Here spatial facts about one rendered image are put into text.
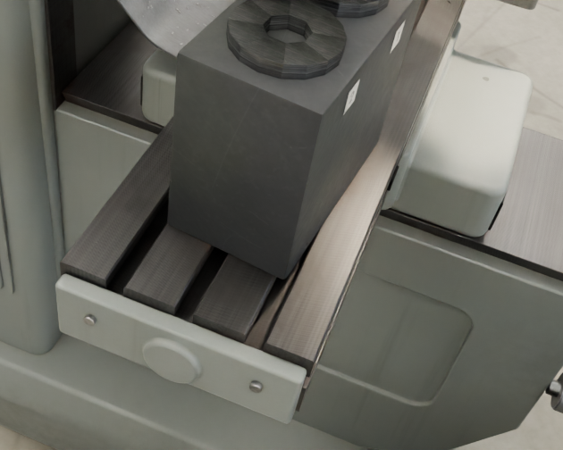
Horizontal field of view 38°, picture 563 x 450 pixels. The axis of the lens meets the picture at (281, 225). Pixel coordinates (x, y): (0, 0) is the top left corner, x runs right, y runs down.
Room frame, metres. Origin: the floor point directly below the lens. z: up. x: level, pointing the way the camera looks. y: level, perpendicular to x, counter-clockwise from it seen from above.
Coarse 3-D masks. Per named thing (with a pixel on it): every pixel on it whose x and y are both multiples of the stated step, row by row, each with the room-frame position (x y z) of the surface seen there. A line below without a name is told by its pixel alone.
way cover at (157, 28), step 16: (128, 0) 0.83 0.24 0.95; (144, 0) 0.86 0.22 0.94; (160, 0) 0.88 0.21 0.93; (176, 0) 0.90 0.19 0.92; (192, 0) 0.92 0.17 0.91; (208, 0) 0.94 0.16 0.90; (224, 0) 0.95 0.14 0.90; (144, 16) 0.84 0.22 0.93; (160, 16) 0.86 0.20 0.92; (176, 16) 0.88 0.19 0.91; (192, 16) 0.89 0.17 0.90; (208, 16) 0.91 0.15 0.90; (144, 32) 0.82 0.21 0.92; (160, 32) 0.84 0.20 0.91; (176, 32) 0.85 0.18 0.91; (192, 32) 0.86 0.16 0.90; (160, 48) 0.81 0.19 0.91; (176, 48) 0.82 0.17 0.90
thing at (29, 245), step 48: (0, 0) 0.82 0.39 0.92; (48, 0) 0.85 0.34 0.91; (96, 0) 0.98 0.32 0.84; (0, 48) 0.82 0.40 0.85; (48, 48) 0.85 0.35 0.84; (96, 48) 0.97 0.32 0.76; (0, 96) 0.81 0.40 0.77; (48, 96) 0.85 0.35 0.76; (0, 144) 0.81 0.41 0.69; (48, 144) 0.84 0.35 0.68; (0, 192) 0.81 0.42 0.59; (48, 192) 0.84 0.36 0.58; (0, 240) 0.81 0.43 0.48; (48, 240) 0.83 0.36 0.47; (0, 288) 0.80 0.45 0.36; (48, 288) 0.82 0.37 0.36; (0, 336) 0.80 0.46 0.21; (48, 336) 0.80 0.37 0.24
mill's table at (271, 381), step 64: (448, 0) 0.97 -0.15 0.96; (384, 128) 0.68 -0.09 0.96; (128, 192) 0.51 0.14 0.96; (384, 192) 0.59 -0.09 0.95; (64, 256) 0.42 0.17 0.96; (128, 256) 0.46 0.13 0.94; (192, 256) 0.45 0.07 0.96; (320, 256) 0.48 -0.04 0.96; (64, 320) 0.40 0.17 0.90; (128, 320) 0.39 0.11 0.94; (192, 320) 0.40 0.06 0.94; (256, 320) 0.42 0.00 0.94; (320, 320) 0.41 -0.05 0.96; (192, 384) 0.37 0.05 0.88; (256, 384) 0.36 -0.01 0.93
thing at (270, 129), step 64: (256, 0) 0.55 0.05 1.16; (320, 0) 0.57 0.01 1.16; (384, 0) 0.59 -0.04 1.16; (192, 64) 0.48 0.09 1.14; (256, 64) 0.48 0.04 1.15; (320, 64) 0.49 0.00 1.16; (384, 64) 0.58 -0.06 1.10; (192, 128) 0.48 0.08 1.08; (256, 128) 0.46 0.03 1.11; (320, 128) 0.45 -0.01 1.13; (192, 192) 0.47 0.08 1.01; (256, 192) 0.46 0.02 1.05; (320, 192) 0.48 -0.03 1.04; (256, 256) 0.45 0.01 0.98
